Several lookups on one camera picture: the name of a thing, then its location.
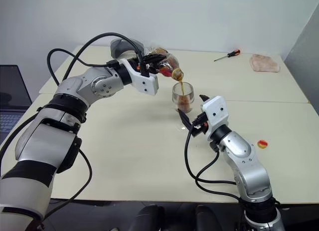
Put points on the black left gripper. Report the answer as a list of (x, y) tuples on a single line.
[(152, 68)]

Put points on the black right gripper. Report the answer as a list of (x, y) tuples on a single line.
[(199, 126)]

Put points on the clear glass with brown drink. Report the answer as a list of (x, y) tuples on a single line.
[(182, 101)]

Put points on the clear bottle of brown drink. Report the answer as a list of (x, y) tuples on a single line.
[(172, 64)]

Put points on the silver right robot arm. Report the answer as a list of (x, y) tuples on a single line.
[(249, 166)]

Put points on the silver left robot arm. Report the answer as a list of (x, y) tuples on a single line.
[(45, 141)]

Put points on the red yellow bottle cap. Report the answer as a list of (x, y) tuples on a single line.
[(263, 144)]

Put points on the pink cloth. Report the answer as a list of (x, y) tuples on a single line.
[(264, 63)]

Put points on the dark rounded shape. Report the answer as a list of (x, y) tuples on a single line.
[(148, 218)]

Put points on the grey partition panel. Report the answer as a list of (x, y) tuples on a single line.
[(304, 61)]

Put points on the dark laptop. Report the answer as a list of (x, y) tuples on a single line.
[(12, 96)]

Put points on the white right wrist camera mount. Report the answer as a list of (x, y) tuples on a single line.
[(215, 111)]

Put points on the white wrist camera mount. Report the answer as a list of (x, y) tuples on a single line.
[(147, 82), (215, 111)]

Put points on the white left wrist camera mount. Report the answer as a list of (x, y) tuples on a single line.
[(147, 82)]

